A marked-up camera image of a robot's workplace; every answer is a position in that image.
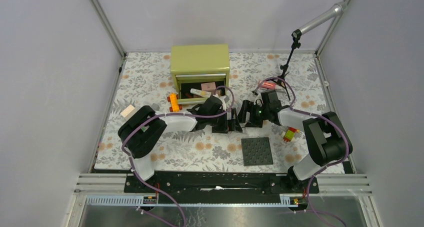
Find silver metal pole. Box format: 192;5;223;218
292;1;348;38

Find green drawer cabinet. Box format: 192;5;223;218
170;44;230;105

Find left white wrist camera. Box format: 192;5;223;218
218;95;230;111

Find yellow toy car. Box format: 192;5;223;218
167;93;183;113

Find red yellow green toy blocks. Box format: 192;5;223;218
282;127;300;143

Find black tripod stand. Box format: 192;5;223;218
270;29;302;101

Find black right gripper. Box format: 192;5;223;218
237;100;270;129

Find beige toy brick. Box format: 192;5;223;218
120;104;137;120

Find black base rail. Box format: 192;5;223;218
123;167;320;200

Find black perforated square plate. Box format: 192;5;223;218
241;137;274;166

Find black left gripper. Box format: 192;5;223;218
207;107;242;134

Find pink lotion bottle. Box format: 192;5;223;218
260;81;280;90

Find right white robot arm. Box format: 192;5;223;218
237;90;353;193

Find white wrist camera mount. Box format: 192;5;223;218
252;90;264;107

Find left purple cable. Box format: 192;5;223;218
121;85;235;227

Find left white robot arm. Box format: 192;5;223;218
117;96;236;193

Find pink square compact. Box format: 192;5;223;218
200;82;216;92

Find white cream tube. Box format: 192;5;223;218
190;88;212;98

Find purple cable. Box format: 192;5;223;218
121;85;235;227
255;77;351;227

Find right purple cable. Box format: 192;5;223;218
255;77;351;227

